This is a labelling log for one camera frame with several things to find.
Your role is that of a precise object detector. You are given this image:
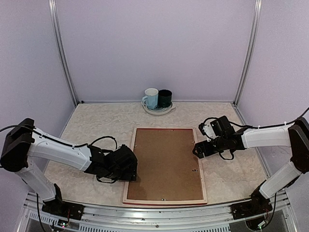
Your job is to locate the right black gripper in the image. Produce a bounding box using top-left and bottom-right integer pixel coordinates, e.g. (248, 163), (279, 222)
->
(192, 136), (227, 159)

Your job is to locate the brown backing board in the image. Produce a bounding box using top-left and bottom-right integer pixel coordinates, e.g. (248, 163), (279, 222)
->
(126, 129), (204, 201)

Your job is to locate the red and wood picture frame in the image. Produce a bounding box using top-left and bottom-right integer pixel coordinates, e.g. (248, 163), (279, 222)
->
(122, 127), (208, 206)

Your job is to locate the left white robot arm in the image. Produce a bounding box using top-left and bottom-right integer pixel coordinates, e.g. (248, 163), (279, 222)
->
(0, 118), (138, 215)

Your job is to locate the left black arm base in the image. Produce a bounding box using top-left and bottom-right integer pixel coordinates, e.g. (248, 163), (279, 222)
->
(42, 184), (84, 220)

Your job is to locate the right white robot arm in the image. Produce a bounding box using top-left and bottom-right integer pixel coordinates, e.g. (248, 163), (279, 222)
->
(193, 116), (309, 215)

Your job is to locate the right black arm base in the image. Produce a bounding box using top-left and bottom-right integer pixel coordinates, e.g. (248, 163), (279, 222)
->
(231, 186), (273, 220)

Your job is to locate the white plate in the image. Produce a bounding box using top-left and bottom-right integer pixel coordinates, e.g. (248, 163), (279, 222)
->
(141, 102), (176, 116)

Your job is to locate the light blue mug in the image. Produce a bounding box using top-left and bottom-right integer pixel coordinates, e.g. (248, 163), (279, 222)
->
(141, 88), (159, 109)

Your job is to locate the dark green mug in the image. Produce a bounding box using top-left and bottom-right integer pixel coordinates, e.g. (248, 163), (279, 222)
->
(158, 89), (172, 108)

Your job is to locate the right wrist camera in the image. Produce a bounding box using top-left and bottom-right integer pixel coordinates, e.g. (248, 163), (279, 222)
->
(198, 123), (216, 141)

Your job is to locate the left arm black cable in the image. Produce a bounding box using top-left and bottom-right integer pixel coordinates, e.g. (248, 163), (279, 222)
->
(0, 124), (119, 150)

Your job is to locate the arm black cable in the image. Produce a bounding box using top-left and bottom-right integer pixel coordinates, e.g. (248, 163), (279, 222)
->
(202, 113), (309, 129)
(0, 124), (119, 150)

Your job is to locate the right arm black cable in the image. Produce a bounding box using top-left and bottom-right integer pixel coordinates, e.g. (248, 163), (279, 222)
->
(202, 113), (309, 129)

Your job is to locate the right aluminium corner post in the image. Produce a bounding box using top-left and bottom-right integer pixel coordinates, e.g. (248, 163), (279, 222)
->
(233, 0), (263, 107)

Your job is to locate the aluminium corner post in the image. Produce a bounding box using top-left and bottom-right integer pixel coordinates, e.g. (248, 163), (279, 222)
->
(233, 0), (263, 107)
(48, 0), (79, 107)

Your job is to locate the left aluminium corner post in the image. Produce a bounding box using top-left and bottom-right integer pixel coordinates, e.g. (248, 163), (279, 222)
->
(48, 0), (79, 107)

